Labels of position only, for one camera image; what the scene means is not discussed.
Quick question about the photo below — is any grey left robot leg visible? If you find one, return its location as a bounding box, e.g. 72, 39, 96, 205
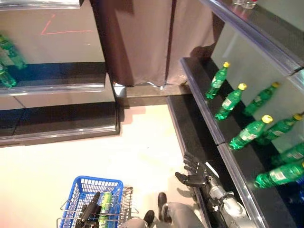
122, 217, 149, 228

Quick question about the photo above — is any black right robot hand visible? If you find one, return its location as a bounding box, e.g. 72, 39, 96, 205
174, 152, 216, 189

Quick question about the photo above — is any metal wire basket handle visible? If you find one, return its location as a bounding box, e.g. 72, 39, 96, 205
59, 199, 140, 214
56, 213, 133, 228

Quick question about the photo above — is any blue plastic shopping basket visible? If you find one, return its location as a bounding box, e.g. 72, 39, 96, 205
57, 175, 124, 228

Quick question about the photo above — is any green bottle in basket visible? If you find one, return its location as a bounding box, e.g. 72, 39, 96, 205
98, 191, 113, 227

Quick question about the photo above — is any black right robot foot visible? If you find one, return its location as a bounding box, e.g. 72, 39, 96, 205
157, 191, 172, 223

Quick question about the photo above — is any grey right robot leg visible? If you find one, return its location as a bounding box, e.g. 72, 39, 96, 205
163, 201, 206, 228

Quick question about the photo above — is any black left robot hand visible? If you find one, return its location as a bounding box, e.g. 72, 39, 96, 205
75, 191, 103, 228

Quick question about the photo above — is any grey robot leg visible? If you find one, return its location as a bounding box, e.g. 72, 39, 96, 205
122, 217, 149, 228
163, 201, 206, 228

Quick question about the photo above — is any brown fabric curtain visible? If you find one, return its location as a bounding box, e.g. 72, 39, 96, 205
89, 0, 225, 88

